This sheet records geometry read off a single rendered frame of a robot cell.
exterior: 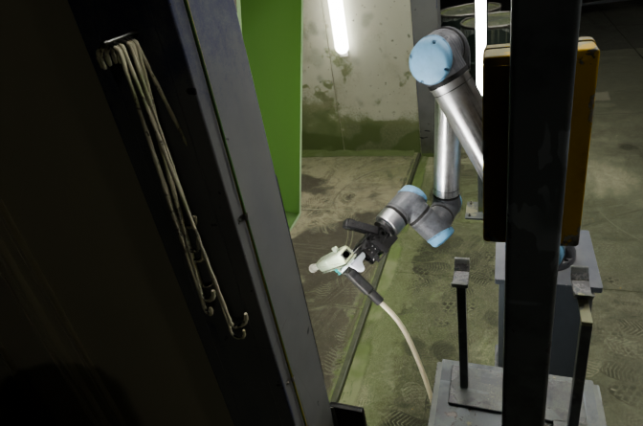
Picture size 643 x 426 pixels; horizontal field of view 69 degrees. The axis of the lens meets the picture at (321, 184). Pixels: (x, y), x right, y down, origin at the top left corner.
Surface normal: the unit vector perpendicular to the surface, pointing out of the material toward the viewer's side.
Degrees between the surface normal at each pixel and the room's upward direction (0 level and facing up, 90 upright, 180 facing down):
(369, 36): 90
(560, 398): 0
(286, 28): 90
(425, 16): 90
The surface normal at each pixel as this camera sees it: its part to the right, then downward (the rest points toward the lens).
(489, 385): -0.16, -0.87
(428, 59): -0.57, 0.36
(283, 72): -0.29, 0.49
